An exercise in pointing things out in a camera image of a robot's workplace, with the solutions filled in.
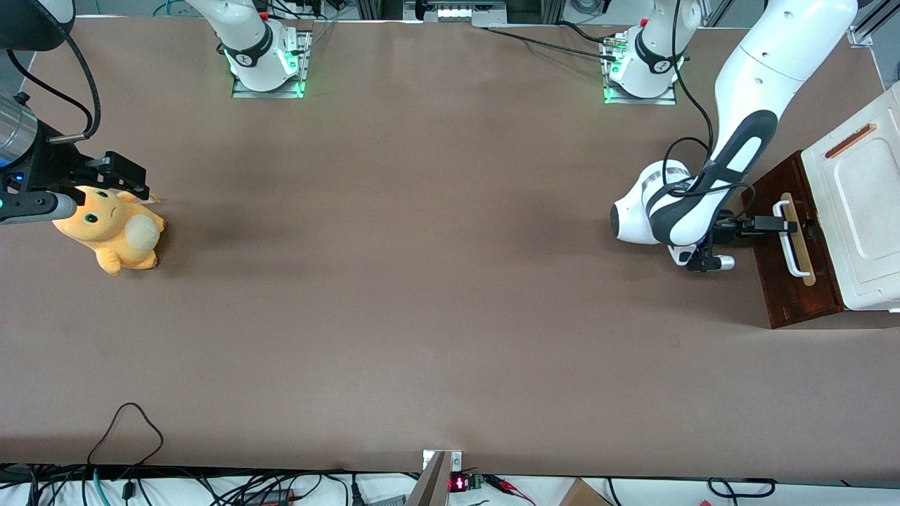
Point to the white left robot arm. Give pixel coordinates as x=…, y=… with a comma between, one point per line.
x=766, y=63

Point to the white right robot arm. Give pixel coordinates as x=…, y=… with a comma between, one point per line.
x=249, y=28

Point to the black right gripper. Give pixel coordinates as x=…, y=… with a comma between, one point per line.
x=56, y=166

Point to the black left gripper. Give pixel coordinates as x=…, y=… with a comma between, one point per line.
x=731, y=228

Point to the white light bar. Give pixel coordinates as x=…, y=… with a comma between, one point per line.
x=464, y=12

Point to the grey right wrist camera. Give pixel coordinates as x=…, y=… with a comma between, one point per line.
x=35, y=207

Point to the brown cardboard piece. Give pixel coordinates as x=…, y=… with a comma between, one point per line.
x=580, y=495

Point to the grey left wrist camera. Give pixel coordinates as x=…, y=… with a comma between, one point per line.
x=721, y=263

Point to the white drawer cabinet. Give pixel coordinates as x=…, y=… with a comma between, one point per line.
x=872, y=211

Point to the black power adapter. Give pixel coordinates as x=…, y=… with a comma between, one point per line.
x=271, y=497

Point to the small red display module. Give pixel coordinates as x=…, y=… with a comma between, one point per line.
x=458, y=483

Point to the brown wooden strip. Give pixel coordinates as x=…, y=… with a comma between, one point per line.
x=851, y=140

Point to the aluminium frame profile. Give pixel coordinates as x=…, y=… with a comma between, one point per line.
x=861, y=35

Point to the orange plush toy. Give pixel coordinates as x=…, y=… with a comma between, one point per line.
x=112, y=235

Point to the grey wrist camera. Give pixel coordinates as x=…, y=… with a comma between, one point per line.
x=35, y=207
x=721, y=263

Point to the metal base plate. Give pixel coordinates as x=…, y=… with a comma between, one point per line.
x=661, y=100
x=246, y=92

